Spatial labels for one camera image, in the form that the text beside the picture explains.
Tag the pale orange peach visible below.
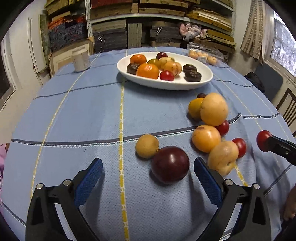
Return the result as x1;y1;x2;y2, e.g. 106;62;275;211
207;141;239;176

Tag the small tangerine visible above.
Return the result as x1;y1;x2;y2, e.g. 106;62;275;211
130;54;147;65

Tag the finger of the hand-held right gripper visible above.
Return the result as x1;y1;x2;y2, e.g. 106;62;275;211
268;136;296;151
266;146;296;165

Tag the white metal shelf rack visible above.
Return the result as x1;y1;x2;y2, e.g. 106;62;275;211
44;0;237;54

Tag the red tomato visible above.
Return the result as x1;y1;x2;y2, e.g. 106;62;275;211
231;138;247;158
215;120;230;137
256;130;273;152
159;70;175;81

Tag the large dark red plum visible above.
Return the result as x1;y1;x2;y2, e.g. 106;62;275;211
151;146;190;185

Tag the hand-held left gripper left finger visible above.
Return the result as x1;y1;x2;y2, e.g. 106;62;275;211
25;158;104;241

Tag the pink plastic bag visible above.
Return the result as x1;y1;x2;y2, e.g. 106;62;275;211
179;23;207;42

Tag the black bag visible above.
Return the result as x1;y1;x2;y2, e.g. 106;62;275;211
244;72;265;93

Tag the grey can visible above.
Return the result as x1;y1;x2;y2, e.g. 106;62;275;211
71;48;91;72

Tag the grey upright board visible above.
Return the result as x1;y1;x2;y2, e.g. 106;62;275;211
128;23;142;49

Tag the stack of tan wooden boards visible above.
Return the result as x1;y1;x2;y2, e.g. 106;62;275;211
186;7;233;33

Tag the person's right forearm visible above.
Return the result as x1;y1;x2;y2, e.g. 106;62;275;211
282;191;296;222

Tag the brown wooden slatted chair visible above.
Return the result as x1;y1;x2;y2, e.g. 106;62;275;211
276;88;296;137

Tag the white oval dish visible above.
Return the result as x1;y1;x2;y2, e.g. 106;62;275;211
117;51;213;90

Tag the dark blue chair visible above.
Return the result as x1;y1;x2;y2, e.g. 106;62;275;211
254;62;284;105

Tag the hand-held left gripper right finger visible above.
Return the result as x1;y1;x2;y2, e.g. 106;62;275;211
193;157;272;241

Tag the beige striped curtain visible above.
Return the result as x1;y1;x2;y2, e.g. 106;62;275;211
240;0;275;64

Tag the large yellow round fruit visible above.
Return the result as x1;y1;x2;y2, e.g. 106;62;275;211
200;93;229;127

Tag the pink cloth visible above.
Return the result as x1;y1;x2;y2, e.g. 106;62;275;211
0;144;10;209

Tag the stack of dark grey boards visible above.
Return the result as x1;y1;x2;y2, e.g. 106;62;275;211
92;30;128;52
150;22;182;43

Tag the small tan round fruit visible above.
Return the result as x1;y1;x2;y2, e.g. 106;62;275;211
135;134;160;159

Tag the green marble slab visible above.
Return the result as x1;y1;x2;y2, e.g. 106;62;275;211
40;14;53;57

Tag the white door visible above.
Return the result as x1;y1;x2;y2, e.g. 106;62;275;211
9;17;50;86

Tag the large orange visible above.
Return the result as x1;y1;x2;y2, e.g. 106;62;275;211
136;63;160;80

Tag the stack of blue patterned boxes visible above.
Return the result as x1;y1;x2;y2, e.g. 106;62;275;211
48;22;88;52

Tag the bag of small pastries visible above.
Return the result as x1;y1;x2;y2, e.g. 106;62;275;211
187;42;225;65

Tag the blue striped tablecloth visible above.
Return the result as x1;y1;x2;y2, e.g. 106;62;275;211
0;46;296;241

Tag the bright window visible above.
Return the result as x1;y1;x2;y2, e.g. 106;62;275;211
269;11;296;77

